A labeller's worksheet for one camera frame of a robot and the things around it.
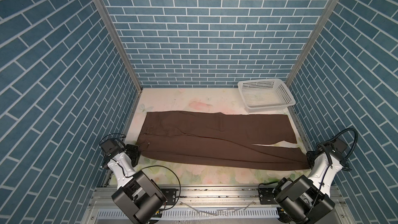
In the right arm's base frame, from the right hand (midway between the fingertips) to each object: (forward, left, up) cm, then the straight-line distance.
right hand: (313, 160), depth 77 cm
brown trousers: (+10, +51, -4) cm, 53 cm away
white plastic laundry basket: (+51, +14, -7) cm, 53 cm away
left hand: (0, +91, 0) cm, 91 cm away
